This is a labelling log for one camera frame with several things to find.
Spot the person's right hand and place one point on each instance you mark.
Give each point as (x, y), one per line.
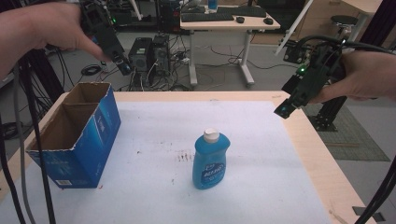
(367, 74)

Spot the light wooden desk white legs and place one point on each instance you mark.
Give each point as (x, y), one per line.
(230, 25)

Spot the black round stool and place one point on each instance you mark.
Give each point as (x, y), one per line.
(344, 20)

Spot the white slanted pole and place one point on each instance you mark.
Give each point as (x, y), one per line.
(294, 28)

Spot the grey floor mat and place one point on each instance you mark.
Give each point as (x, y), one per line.
(358, 140)

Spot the blue cardboard box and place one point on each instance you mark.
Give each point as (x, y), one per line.
(90, 146)

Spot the black keyboard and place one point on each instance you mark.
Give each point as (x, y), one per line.
(243, 11)
(207, 17)

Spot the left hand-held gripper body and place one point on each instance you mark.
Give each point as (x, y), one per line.
(99, 25)

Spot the black computer mouse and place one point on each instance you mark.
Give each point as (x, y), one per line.
(240, 19)
(268, 21)

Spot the black metal frame stand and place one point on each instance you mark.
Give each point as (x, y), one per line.
(328, 113)

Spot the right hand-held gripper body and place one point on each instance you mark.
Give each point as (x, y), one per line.
(317, 71)

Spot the white power strip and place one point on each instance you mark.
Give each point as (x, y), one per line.
(184, 60)

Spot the light wooden cabinet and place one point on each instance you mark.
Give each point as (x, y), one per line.
(323, 18)

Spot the black computer tower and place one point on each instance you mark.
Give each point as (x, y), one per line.
(161, 53)
(140, 54)
(168, 15)

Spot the person's left hand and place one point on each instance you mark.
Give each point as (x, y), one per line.
(53, 28)

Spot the blue detergent bottle white cap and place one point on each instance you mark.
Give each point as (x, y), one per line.
(209, 165)

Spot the small blue bottle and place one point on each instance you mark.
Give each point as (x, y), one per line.
(213, 4)

